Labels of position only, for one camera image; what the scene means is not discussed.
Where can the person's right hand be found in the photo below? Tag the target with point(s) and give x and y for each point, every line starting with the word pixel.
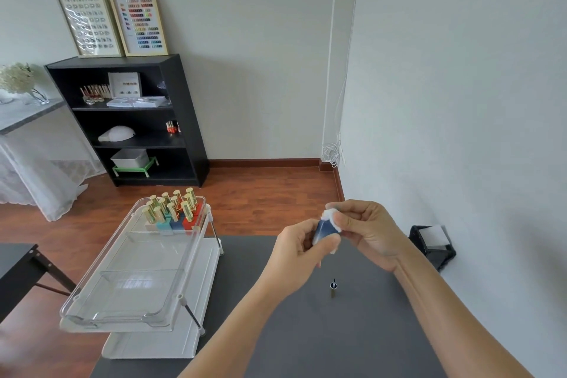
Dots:
pixel 376 233

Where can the person's left hand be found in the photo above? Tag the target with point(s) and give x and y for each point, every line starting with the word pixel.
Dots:
pixel 288 262

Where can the person's left thumb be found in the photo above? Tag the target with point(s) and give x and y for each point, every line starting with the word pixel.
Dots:
pixel 305 226

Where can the person's right thumb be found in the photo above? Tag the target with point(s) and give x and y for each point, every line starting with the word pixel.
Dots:
pixel 350 223

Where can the blue nail polish bottle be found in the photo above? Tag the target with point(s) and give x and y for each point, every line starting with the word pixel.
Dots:
pixel 323 231

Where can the white cotton pad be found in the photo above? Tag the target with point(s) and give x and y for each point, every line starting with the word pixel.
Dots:
pixel 331 216

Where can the person's left forearm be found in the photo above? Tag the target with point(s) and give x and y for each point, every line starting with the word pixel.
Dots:
pixel 234 329

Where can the person's right forearm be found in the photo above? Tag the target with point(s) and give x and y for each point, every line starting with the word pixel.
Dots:
pixel 452 324

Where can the black nail polish brush cap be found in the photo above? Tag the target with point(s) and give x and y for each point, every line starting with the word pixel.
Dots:
pixel 333 287

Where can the white bin liner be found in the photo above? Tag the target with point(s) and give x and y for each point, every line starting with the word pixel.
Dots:
pixel 434 237

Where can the group of gold-capped polish bottles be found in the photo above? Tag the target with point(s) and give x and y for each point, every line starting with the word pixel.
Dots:
pixel 173 209

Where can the black bookshelf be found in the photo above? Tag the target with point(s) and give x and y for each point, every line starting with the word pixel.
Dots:
pixel 186 116

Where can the white two-tier rack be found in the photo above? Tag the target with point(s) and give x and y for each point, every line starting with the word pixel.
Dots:
pixel 177 329

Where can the small red polish bottles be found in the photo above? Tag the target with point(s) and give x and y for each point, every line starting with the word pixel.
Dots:
pixel 172 127

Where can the green and white stand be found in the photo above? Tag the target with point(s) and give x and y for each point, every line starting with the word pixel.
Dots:
pixel 150 166

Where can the clear acrylic tray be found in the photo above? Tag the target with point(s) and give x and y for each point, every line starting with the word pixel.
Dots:
pixel 133 267

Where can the white plastic container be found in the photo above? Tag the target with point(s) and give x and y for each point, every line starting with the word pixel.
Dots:
pixel 130 158

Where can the stack of clear packets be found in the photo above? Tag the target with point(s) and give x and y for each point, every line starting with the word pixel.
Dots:
pixel 139 102

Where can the white nail lamp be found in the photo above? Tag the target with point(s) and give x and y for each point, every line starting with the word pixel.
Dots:
pixel 117 134

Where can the white display card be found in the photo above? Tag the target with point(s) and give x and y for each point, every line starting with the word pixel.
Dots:
pixel 125 85

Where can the framed colour swatch chart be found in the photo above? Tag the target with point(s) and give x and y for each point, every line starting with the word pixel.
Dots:
pixel 139 23

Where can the white lace tablecloth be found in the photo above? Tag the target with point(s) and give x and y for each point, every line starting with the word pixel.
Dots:
pixel 40 160

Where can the black side table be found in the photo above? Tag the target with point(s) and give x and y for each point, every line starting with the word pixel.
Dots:
pixel 17 267

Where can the clear glass vase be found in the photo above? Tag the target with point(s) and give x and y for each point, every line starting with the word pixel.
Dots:
pixel 37 96

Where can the framed nail tip chart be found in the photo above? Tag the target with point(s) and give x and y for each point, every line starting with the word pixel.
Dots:
pixel 88 21

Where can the white flower bouquet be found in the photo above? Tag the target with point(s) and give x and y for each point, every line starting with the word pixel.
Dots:
pixel 15 77

